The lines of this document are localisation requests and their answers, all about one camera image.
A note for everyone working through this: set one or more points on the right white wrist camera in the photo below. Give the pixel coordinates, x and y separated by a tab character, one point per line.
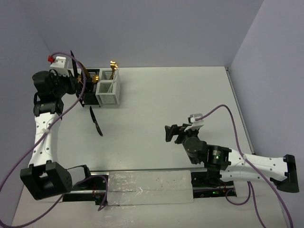
195	122

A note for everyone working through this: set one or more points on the gold fork green handle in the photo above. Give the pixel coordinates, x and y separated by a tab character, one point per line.
113	67
116	67

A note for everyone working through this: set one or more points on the white utensil caddy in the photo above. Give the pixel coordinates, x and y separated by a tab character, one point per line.
108	88

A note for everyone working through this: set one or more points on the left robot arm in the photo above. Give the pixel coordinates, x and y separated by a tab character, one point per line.
45	177

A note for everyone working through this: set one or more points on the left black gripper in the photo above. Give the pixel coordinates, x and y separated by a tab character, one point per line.
71	81

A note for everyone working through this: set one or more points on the gold knife green handle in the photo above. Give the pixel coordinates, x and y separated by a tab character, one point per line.
84	70

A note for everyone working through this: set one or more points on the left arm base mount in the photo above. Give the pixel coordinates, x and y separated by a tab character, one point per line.
92	190

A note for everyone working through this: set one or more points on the gold spoon green handle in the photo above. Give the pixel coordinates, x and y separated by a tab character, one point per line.
81	79
95	79

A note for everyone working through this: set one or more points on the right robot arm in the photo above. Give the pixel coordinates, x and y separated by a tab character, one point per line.
224	164

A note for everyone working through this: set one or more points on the black utensil caddy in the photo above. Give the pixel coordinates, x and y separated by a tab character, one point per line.
89	97

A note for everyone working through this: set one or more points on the black knife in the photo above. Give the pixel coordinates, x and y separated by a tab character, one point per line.
74	66
95	121

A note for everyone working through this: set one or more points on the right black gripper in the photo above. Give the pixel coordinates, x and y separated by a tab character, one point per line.
173	130

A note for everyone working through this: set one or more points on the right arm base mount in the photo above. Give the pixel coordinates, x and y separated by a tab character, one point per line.
206	188

